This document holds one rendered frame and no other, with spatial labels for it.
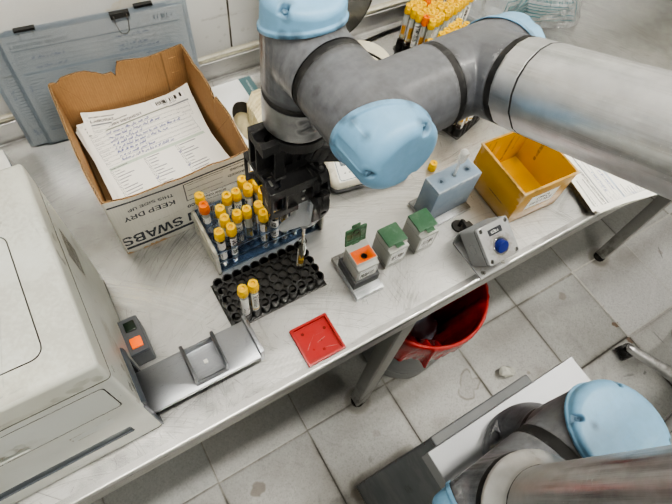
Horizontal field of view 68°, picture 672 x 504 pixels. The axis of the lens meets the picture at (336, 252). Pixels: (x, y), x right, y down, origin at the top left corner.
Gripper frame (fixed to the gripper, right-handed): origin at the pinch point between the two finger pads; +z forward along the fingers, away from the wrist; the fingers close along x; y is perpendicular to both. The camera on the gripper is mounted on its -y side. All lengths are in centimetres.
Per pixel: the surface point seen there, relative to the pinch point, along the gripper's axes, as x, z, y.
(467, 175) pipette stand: 1.6, 7.6, -32.7
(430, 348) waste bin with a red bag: 17, 61, -31
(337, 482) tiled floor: 31, 105, 0
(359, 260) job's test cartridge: 6.1, 10.0, -7.3
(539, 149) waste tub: 2, 11, -53
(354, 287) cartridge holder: 8.0, 15.2, -5.9
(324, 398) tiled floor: 7, 105, -9
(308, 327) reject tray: 9.8, 17.5, 3.8
